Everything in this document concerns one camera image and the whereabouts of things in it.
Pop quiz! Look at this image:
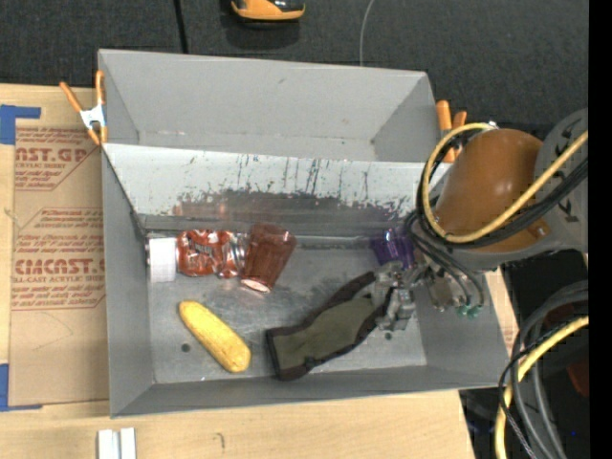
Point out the grey metal bin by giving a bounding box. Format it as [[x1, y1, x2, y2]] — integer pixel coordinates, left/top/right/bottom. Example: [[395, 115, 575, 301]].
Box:
[[97, 49, 512, 419]]

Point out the olive green cloth dark border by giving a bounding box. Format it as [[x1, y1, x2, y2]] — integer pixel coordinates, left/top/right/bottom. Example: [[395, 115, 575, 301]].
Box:
[[265, 271, 391, 382]]

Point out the red-brown clear plastic cup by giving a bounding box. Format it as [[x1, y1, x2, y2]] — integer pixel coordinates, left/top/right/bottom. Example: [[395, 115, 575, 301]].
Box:
[[238, 222, 297, 295]]

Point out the clear plastic bottle red label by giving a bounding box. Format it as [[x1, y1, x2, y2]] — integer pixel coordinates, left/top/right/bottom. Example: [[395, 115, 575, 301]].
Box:
[[145, 229, 250, 284]]

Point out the yellow toy corn cob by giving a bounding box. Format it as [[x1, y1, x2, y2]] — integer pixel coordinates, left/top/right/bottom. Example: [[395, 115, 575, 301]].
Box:
[[178, 299, 252, 374]]

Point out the brown cardboard board red print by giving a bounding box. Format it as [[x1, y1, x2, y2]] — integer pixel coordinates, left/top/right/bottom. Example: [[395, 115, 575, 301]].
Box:
[[0, 82, 110, 413]]

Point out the purple clear plastic cup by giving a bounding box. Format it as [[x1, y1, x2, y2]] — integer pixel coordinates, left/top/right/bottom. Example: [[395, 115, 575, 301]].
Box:
[[370, 229, 416, 270]]

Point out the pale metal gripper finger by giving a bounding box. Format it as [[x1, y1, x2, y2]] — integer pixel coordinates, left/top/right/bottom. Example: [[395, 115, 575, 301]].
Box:
[[379, 290, 416, 333], [377, 261, 413, 296]]

